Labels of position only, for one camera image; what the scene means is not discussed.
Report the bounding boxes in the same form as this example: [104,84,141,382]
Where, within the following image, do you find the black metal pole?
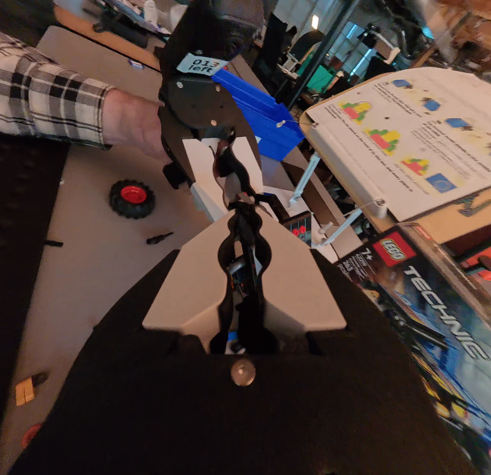
[288,0,374,109]

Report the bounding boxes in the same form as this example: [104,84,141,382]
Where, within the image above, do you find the adjacent grey table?
[36,24,163,100]

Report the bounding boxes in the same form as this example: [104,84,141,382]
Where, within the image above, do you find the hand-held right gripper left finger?
[142,210,233,342]

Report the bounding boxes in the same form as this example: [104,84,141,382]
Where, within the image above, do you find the black wheel with red hub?
[108,180,156,219]

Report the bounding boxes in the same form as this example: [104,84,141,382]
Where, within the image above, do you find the toy truck chassis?
[224,191,312,355]

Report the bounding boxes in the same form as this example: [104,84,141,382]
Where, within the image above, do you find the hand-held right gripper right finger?
[255,210,348,344]

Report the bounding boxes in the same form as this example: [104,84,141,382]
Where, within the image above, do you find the red round piece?
[21,423,43,449]

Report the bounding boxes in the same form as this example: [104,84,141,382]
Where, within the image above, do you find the printed instruction sheet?
[307,66,491,222]

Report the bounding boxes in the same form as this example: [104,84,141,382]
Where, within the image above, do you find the person's left hand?
[101,88,174,165]

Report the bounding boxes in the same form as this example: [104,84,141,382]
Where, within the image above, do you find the cardboard boxes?
[433,0,491,73]

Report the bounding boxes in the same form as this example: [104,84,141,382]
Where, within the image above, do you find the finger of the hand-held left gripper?
[229,136,266,196]
[181,138,231,223]

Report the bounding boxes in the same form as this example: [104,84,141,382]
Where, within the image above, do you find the cluttered wooden table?
[54,0,192,71]

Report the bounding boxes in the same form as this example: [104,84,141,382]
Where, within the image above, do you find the orange block with black pin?
[15,372,48,406]

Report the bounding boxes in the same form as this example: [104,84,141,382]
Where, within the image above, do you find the toy truck set box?
[334,222,491,475]

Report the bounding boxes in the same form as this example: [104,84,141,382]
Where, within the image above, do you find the green box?
[307,65,335,96]

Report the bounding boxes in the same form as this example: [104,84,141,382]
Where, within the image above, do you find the blue storage bin with tag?
[210,68,306,162]

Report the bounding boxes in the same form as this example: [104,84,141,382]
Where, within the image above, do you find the black office chair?
[265,13,298,96]

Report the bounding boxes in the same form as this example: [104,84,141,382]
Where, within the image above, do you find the grey desk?
[8,145,338,460]

